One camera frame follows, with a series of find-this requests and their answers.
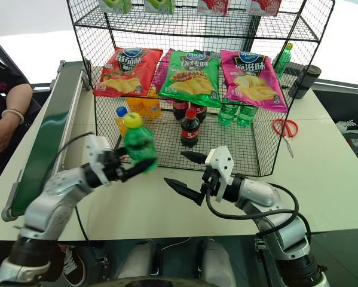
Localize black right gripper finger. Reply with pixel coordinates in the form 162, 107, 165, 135
163, 177, 203, 207
180, 151, 211, 165

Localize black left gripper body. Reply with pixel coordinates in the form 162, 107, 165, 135
102, 150, 129, 184

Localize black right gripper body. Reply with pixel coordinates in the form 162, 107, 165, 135
196, 168, 225, 207

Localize green bottle with yellow cap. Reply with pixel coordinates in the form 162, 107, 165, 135
273, 42, 295, 81
122, 112, 159, 173

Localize green conveyor belt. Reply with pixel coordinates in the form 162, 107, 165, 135
0, 59, 93, 222

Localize cola bottle red cap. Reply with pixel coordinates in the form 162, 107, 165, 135
179, 108, 201, 149

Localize orange soda bottle blue cap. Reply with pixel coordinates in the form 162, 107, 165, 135
115, 106, 129, 137

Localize green soda bottle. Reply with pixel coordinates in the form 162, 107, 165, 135
236, 104, 259, 127
217, 103, 238, 126

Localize green chip bag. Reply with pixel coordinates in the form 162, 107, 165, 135
157, 49, 222, 109

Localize red chip bag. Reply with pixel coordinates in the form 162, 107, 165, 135
93, 47, 164, 98

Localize grey rounded robot leg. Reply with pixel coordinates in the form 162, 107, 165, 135
116, 239, 157, 283
198, 238, 238, 287

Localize magenta chip bag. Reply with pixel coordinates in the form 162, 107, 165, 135
154, 48, 174, 104
220, 49, 289, 114

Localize dark red sneaker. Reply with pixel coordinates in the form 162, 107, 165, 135
61, 244, 87, 287

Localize black flat box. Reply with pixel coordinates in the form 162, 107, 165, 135
285, 61, 305, 76

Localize black cylindrical tumbler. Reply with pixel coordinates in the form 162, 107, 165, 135
288, 64, 322, 100

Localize green drink carton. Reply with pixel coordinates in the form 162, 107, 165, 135
97, 0, 132, 15
143, 0, 176, 16

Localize black white sneaker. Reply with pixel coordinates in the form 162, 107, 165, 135
335, 118, 358, 135

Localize red drink carton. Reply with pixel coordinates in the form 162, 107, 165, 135
197, 0, 230, 18
249, 0, 283, 17

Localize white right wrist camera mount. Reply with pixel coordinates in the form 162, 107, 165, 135
204, 145, 235, 203

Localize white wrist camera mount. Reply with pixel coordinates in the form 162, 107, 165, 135
204, 145, 235, 203
82, 134, 112, 187

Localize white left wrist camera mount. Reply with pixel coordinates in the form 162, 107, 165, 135
82, 134, 112, 187

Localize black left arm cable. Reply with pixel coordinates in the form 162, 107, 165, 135
50, 131, 96, 176

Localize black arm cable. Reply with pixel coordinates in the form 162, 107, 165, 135
205, 182, 313, 240
50, 131, 96, 176

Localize white thin cable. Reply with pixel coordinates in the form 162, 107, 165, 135
159, 237, 192, 252

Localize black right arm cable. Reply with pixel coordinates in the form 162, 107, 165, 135
205, 182, 313, 240

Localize red handled scissors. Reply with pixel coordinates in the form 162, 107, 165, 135
271, 117, 300, 159

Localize white bead bracelet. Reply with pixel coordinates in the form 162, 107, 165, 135
1, 108, 25, 126

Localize black wire rack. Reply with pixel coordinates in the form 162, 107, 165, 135
66, 0, 336, 177

